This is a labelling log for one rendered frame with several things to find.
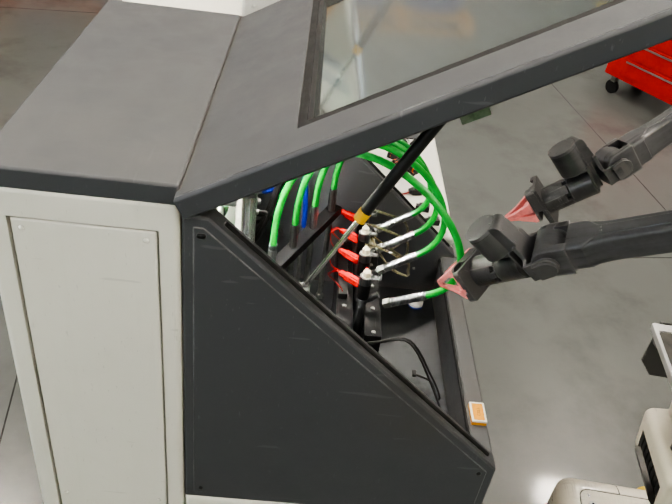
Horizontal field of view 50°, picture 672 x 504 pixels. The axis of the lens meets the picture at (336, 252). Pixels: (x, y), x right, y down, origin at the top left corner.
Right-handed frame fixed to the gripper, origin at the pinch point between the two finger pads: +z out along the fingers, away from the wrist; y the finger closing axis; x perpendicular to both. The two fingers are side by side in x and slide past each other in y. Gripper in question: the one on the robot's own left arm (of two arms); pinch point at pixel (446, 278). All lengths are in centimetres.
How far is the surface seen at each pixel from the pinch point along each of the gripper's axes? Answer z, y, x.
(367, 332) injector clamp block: 25.4, 5.1, 6.1
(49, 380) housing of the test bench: 30, 60, -29
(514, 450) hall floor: 87, -56, 103
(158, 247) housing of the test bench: 1, 42, -37
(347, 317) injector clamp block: 29.8, 4.3, 2.0
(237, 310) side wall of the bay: 0.7, 38.2, -22.4
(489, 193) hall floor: 171, -208, 63
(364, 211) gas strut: -19.7, 22.8, -25.2
